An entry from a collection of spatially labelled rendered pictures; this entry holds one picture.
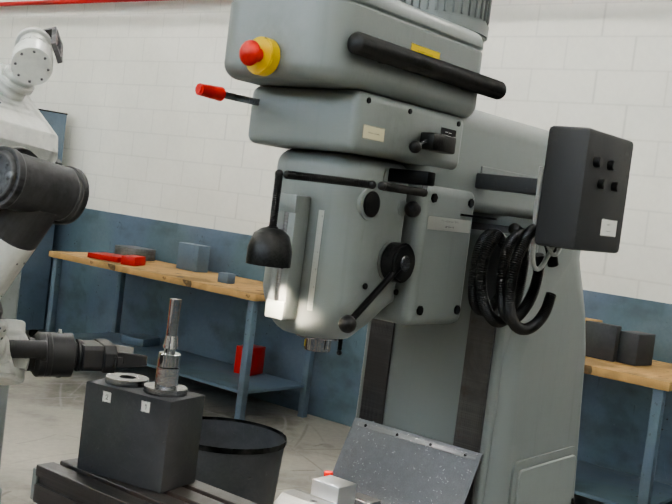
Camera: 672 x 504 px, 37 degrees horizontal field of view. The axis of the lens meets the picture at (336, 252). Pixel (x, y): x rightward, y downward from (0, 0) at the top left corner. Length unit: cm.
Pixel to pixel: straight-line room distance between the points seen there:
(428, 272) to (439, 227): 8
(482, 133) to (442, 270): 28
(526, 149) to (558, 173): 35
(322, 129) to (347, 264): 23
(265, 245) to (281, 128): 24
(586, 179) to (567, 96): 452
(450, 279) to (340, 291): 29
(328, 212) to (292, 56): 27
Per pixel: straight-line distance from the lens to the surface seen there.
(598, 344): 552
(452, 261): 189
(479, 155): 196
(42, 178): 161
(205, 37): 822
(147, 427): 207
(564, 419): 229
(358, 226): 168
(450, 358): 207
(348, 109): 162
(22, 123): 174
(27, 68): 174
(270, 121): 172
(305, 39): 158
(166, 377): 208
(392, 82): 167
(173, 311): 207
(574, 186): 176
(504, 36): 655
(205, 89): 165
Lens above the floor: 155
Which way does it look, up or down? 3 degrees down
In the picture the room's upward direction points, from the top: 7 degrees clockwise
